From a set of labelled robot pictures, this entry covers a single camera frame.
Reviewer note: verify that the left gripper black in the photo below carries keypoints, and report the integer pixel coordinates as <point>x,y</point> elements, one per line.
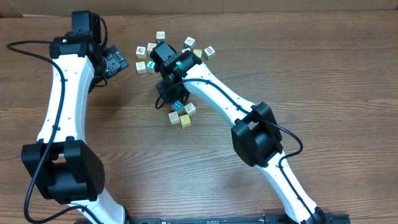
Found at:
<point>116,63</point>

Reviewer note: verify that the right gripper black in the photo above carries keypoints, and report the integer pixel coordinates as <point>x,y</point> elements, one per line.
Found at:
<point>171,93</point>

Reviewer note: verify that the blue symbol block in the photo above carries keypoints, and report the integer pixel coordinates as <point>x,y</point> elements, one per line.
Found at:
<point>177,106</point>

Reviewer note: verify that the white block green edge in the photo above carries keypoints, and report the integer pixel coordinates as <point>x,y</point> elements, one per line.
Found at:
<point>190,109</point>

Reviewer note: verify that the white letter L block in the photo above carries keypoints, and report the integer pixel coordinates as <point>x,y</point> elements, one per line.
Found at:
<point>174,117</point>

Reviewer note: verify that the yellow block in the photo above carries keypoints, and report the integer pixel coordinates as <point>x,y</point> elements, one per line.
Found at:
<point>198,52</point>
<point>185,120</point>

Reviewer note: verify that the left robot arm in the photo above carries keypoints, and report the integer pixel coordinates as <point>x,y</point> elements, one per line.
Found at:
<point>62,167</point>

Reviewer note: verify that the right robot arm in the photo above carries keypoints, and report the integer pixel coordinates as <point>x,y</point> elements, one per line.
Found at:
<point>256,136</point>

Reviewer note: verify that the white letter J block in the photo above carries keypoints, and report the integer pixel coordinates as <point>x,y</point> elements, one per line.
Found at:
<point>141,67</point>

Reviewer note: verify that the acorn picture block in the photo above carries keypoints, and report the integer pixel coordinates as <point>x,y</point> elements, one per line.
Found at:
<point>141,52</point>

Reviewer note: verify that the green number 4 block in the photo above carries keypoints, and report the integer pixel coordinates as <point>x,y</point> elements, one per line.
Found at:
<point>150,66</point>

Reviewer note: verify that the white letter E block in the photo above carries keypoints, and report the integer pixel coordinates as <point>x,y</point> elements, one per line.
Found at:
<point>150,47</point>

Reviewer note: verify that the white block brown picture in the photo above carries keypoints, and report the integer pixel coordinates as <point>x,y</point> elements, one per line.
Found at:
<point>187,49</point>

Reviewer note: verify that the yellow top block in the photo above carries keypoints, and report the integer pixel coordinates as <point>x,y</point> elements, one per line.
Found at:
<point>198,52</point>

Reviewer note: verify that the block with green R side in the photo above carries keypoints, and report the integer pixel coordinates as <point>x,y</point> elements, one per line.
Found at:
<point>160,37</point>

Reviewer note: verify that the white block top right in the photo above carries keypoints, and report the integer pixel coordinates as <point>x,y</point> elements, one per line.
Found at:
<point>189,43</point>

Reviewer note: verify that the white block red drawing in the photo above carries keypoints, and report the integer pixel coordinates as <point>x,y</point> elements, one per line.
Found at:
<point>209,52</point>

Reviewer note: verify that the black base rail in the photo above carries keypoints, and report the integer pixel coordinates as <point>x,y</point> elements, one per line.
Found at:
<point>265,219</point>

